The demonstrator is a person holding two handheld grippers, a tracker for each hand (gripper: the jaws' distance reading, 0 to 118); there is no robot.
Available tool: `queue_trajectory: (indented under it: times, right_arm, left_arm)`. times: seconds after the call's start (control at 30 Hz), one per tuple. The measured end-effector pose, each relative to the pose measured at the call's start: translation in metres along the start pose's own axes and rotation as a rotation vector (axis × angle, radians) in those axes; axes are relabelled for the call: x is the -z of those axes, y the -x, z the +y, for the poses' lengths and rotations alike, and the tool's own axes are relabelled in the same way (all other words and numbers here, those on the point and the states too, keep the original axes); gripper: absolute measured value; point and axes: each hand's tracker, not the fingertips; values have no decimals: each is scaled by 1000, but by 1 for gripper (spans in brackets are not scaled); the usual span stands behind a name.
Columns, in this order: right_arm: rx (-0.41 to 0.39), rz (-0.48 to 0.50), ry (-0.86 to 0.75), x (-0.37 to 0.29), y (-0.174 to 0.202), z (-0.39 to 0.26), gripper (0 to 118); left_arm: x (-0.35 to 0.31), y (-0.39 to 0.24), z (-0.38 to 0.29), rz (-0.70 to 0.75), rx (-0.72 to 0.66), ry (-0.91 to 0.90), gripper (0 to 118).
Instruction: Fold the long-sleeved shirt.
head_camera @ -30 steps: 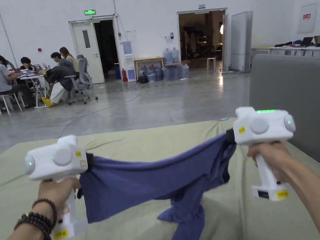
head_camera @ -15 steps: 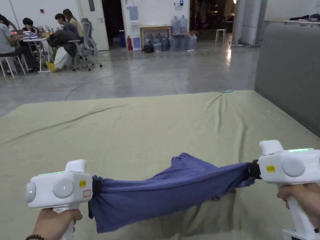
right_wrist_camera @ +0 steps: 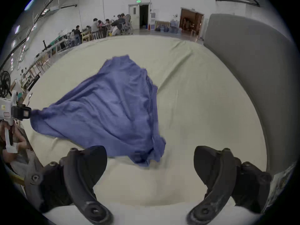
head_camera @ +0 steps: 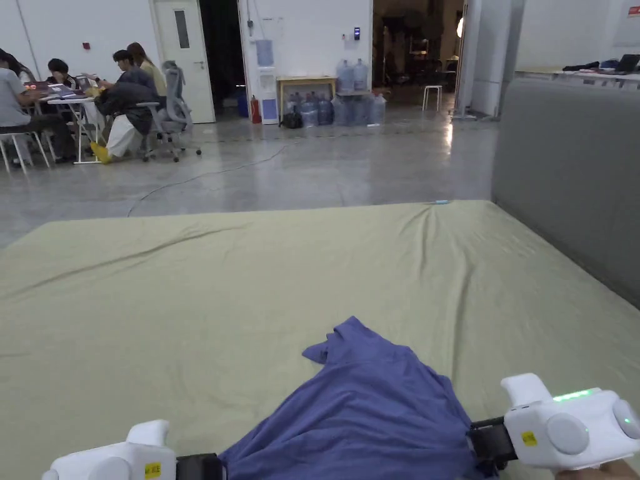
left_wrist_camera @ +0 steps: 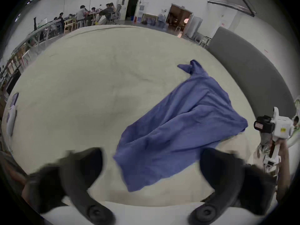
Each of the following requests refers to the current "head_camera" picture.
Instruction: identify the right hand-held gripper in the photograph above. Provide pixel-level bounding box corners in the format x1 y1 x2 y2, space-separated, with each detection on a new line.
469 373 640 474

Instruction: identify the small wooden table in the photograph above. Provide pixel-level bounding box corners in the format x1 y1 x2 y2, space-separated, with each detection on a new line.
276 74 338 126

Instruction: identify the group of water bottles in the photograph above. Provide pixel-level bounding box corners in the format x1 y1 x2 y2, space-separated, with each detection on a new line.
284 58 389 129

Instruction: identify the white door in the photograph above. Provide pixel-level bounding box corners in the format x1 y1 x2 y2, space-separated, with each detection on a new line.
149 0 218 125

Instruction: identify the thin floor cable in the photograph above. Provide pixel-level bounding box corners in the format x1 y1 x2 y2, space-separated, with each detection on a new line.
126 144 292 219

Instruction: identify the white stool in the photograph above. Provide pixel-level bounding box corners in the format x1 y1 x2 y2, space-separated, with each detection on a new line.
422 84 446 113

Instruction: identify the person's right hand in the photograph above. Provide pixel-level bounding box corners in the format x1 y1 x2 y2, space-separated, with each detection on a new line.
554 459 640 480

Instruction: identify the white chair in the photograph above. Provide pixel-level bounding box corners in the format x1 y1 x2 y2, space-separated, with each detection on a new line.
0 126 52 174

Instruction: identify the white folding table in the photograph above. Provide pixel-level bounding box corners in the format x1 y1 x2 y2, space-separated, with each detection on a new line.
37 82 109 166

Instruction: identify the dark blue shirt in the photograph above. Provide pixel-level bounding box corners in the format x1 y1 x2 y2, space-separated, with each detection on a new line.
218 315 497 480

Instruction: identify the white water dispenser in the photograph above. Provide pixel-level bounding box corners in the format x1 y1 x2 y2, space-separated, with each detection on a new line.
254 38 279 126

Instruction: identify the bed with pale green sheet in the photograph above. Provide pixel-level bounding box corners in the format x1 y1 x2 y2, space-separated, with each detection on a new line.
0 199 640 480

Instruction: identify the grey padded headboard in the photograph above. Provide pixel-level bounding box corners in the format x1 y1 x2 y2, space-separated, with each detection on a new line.
492 78 640 312

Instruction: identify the long table with laptop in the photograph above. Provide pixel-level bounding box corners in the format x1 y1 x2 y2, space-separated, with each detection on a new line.
514 53 640 92

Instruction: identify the grey office chair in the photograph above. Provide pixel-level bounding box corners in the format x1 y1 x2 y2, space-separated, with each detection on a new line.
134 60 203 164

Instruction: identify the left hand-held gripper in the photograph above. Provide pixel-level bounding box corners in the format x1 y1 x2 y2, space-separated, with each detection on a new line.
42 419 224 480

